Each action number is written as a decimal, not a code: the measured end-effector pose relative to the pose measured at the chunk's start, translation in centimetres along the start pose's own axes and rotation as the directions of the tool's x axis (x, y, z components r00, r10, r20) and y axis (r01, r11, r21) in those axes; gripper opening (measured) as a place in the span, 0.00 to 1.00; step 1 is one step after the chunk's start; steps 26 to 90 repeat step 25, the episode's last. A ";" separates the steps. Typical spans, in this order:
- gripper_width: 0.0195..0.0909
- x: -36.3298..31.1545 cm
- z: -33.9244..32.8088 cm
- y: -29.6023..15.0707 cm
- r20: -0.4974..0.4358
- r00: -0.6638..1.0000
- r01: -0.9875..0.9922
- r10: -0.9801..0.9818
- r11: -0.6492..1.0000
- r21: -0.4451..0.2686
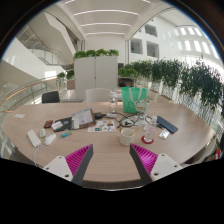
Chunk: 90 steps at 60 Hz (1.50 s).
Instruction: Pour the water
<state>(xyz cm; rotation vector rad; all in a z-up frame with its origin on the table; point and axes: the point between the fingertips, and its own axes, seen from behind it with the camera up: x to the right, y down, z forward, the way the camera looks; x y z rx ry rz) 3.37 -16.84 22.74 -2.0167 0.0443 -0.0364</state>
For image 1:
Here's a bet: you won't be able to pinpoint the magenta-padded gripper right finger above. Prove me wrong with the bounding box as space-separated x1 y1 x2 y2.
129 143 184 186

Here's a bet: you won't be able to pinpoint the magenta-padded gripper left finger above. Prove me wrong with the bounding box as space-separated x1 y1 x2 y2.
43 143 95 187

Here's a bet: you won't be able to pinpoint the clear plastic water bottle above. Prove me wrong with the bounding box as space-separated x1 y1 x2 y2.
143 115 159 144

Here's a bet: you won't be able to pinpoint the flat round red coaster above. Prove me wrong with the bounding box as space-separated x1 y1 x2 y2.
140 133 155 145

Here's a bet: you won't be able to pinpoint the teal marker pen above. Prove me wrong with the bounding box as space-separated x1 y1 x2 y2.
60 130 73 139

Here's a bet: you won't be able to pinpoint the white grid-patterned cup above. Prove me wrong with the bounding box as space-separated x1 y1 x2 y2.
119 127 137 147

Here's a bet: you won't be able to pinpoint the small white card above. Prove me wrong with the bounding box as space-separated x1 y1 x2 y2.
158 127 171 140

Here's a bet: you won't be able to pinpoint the white computer mouse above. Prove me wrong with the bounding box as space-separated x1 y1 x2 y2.
43 132 58 147

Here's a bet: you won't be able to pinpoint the small white box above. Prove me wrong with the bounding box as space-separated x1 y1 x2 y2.
51 120 65 131

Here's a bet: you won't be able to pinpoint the dark blue keyboard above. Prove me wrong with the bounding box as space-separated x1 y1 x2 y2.
155 115 180 135

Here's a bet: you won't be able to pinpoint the colourful sticker sheet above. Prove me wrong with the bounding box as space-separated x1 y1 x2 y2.
87 119 117 133

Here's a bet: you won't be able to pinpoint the open printed booklet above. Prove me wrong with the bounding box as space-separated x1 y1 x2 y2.
70 107 97 131

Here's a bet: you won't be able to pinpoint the small white charger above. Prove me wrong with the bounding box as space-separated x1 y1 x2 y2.
38 128 48 139

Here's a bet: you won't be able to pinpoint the small red black device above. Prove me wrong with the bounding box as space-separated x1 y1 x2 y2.
43 119 54 130

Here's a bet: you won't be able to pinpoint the green tote bag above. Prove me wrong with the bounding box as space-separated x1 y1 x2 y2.
120 86 149 115

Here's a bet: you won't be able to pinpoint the white chair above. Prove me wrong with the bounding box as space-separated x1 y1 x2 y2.
84 87 112 103

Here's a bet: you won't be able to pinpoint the black chair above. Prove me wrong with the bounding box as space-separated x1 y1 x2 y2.
41 90 61 105

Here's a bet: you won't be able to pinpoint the white cabinet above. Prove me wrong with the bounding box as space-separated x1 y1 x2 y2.
73 55 119 101

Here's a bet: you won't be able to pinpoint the potted green plant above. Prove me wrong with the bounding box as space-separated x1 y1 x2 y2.
65 68 76 91
56 71 67 92

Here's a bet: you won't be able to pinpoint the glass railing wooden handrail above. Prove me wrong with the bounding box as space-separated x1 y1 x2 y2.
0 75 68 116

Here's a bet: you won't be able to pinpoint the hedge of green plants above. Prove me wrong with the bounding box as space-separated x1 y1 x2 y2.
117 54 224 119

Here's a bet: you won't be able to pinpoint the green plants atop cabinet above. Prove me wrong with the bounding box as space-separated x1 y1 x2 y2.
72 48 120 61

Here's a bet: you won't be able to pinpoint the ceiling light strips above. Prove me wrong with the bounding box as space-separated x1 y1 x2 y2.
63 0 153 37

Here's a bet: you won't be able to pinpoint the black cable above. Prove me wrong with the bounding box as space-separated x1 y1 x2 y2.
114 112 154 129

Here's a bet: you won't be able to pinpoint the white power strip cable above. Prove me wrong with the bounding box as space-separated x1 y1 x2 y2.
32 144 40 168

